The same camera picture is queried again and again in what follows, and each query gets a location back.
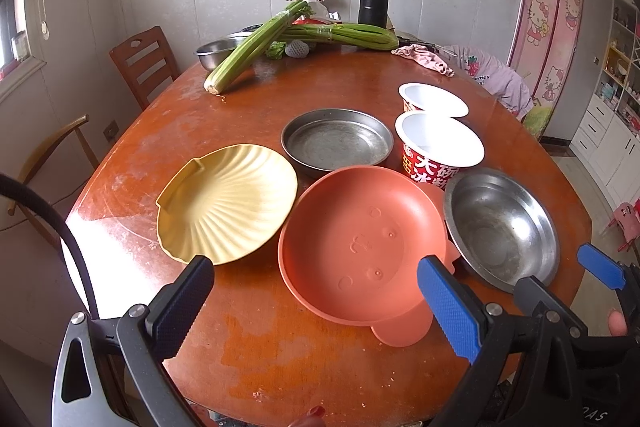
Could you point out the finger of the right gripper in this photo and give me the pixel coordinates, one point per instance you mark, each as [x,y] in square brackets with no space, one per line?
[530,294]
[623,279]

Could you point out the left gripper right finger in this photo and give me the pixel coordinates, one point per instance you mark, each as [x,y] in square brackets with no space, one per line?
[545,391]

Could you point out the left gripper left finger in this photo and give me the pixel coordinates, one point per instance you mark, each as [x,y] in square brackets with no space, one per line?
[86,390]

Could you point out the steel bowl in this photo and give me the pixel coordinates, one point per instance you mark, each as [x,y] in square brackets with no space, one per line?
[501,230]

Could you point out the instant noodle bowl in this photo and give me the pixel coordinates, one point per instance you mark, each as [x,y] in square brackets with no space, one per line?
[435,148]
[422,96]

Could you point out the orange bear-face plate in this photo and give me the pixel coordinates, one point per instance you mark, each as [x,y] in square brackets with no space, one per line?
[351,247]

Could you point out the yellow shell-shaped plate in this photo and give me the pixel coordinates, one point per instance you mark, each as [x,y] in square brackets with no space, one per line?
[225,205]

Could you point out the steel pan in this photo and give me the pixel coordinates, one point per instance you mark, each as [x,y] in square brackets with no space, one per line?
[326,139]

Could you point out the person's right hand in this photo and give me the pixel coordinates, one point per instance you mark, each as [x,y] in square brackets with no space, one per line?
[617,323]

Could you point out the person's left hand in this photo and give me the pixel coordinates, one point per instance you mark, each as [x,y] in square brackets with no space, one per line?
[312,418]

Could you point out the pink toy chair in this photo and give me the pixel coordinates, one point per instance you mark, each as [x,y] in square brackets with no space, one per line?
[626,217]

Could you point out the white shelf cabinet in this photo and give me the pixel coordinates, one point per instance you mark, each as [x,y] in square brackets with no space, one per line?
[607,138]

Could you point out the curved-back wooden chair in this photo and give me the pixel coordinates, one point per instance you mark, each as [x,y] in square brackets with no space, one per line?
[35,162]

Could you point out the pink crumpled cloth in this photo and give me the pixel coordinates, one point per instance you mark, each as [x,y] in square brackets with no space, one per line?
[425,58]

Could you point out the rear celery bunch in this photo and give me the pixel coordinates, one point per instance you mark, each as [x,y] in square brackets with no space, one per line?
[361,35]

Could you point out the celery bunch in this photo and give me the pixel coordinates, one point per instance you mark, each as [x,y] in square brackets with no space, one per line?
[361,35]
[247,52]

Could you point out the brown slatted wooden chair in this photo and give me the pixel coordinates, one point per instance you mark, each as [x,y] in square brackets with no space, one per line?
[145,60]

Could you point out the large steel basin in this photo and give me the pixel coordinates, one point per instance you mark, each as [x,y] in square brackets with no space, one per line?
[214,53]

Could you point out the white foam-net fruit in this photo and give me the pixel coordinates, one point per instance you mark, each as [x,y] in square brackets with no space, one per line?
[297,49]

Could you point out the front celery bunch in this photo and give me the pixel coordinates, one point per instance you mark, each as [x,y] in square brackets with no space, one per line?
[247,52]

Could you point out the Hello Kitty wall hanging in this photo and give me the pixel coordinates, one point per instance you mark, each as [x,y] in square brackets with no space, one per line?
[543,52]

